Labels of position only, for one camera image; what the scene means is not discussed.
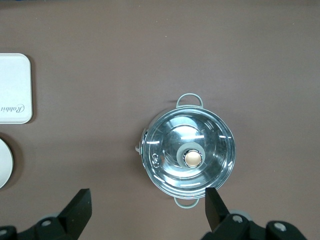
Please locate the round cream plate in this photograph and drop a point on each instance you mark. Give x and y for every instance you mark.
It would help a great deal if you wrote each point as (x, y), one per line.
(5, 162)

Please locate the cream rabbit print tray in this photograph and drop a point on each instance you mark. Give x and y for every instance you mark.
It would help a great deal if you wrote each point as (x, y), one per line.
(15, 82)

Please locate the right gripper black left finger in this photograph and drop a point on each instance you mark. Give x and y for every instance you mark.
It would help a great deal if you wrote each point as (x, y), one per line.
(75, 212)

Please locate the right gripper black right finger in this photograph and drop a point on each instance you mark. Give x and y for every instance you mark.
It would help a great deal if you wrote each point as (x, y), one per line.
(215, 212)

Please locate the glass pot lid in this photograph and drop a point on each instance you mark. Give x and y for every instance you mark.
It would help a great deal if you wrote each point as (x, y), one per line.
(170, 140)

